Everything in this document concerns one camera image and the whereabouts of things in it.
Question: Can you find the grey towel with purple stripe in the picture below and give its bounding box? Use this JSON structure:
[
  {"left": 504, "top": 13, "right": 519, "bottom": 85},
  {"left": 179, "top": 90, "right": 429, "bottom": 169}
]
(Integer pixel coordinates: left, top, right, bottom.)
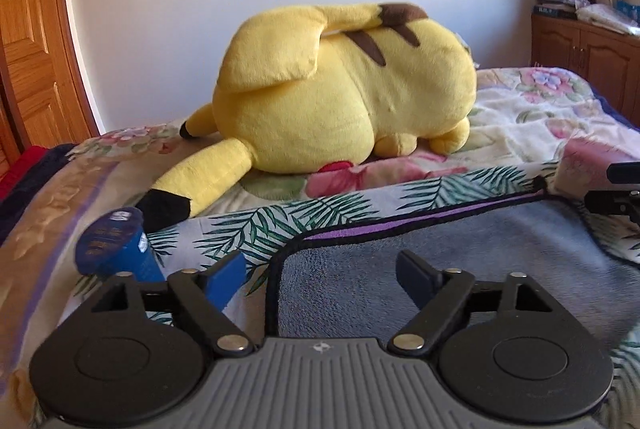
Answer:
[{"left": 265, "top": 190, "right": 640, "bottom": 362}]

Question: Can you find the wooden door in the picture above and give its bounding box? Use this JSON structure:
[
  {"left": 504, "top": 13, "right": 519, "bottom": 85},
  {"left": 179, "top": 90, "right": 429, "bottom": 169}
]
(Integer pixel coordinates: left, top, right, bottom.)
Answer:
[{"left": 0, "top": 0, "right": 99, "bottom": 175}]

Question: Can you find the floral blanket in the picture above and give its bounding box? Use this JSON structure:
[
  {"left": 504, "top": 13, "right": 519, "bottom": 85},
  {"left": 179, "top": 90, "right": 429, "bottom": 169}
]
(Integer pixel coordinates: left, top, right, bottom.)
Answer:
[{"left": 0, "top": 66, "right": 640, "bottom": 429}]

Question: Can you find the wooden cabinet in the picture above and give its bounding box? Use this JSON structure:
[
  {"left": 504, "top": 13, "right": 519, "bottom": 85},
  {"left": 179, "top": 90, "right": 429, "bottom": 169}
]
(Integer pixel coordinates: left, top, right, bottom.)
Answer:
[{"left": 530, "top": 12, "right": 640, "bottom": 131}]

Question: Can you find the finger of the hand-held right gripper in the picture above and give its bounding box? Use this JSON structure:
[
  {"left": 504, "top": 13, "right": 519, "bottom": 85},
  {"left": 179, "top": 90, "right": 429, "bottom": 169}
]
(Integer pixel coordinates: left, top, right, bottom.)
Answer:
[
  {"left": 584, "top": 190, "right": 640, "bottom": 225},
  {"left": 606, "top": 162, "right": 640, "bottom": 184}
]

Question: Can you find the dark blue cloth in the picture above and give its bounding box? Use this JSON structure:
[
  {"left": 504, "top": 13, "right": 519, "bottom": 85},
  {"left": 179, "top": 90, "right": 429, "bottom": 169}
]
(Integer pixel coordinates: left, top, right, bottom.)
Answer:
[{"left": 0, "top": 144, "right": 77, "bottom": 246}]

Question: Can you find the yellow plush toy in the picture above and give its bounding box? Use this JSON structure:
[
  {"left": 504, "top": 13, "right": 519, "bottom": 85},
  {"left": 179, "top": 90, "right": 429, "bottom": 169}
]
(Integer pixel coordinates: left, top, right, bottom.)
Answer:
[{"left": 137, "top": 1, "right": 478, "bottom": 231}]

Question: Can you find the red cloth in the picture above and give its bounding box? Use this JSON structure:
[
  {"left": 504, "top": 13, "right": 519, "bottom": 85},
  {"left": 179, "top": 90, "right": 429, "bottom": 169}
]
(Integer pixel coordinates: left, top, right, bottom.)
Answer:
[{"left": 0, "top": 145, "right": 47, "bottom": 201}]

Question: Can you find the white plastic bag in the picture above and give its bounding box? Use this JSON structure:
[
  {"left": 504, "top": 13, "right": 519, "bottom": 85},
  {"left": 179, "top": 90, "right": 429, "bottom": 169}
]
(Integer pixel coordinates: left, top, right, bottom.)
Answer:
[{"left": 575, "top": 2, "right": 640, "bottom": 35}]

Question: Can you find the stack of books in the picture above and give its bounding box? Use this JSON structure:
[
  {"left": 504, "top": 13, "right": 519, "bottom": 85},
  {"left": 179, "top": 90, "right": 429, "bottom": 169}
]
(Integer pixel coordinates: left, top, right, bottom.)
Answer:
[{"left": 532, "top": 0, "right": 581, "bottom": 20}]

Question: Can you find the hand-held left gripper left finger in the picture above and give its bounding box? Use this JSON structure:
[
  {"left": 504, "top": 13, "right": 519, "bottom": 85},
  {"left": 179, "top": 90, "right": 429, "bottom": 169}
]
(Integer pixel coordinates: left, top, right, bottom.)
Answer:
[{"left": 90, "top": 251, "right": 254, "bottom": 357}]

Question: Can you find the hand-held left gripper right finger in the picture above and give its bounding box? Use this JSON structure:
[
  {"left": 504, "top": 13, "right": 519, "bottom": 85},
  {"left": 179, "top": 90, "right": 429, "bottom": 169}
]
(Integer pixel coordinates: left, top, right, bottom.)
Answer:
[{"left": 392, "top": 250, "right": 554, "bottom": 355}]

